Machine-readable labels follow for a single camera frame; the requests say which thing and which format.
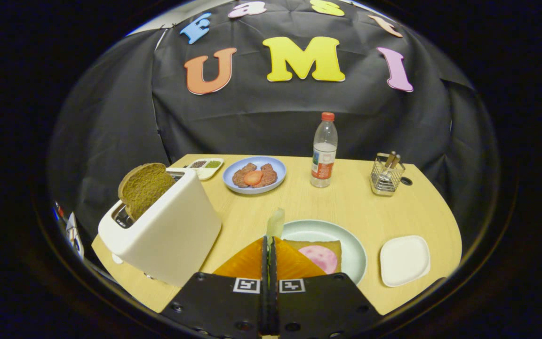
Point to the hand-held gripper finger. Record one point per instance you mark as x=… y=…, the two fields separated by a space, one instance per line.
x=265 y=301
x=274 y=301

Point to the green lettuce leaf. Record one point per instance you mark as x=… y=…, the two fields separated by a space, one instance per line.
x=275 y=225

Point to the brown toasted bread slice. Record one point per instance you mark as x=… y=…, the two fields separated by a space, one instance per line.
x=146 y=188

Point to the pink ham slice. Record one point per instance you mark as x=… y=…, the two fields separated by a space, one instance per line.
x=320 y=258

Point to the square brown bread slice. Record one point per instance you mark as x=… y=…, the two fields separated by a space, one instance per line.
x=334 y=247

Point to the pale green round plate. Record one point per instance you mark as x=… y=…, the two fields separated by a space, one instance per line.
x=348 y=245

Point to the white toaster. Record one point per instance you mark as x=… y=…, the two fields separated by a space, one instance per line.
x=172 y=235

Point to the red tomato slice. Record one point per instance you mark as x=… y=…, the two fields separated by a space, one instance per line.
x=253 y=178

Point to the brown meat patty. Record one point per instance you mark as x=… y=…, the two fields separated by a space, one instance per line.
x=240 y=178
x=269 y=175

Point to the white square plate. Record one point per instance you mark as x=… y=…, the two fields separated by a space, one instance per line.
x=405 y=261

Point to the blue plate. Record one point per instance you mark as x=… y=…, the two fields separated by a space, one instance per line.
x=275 y=162

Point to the white divided seasoning tray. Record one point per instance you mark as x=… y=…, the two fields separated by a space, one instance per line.
x=205 y=173

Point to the clear bottle with red cap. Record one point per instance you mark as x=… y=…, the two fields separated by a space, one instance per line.
x=323 y=165

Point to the black backdrop cloth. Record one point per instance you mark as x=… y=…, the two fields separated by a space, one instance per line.
x=252 y=127

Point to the black table grommet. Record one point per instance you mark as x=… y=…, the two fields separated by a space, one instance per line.
x=406 y=181

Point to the white printed item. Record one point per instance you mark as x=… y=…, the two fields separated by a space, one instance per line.
x=74 y=235

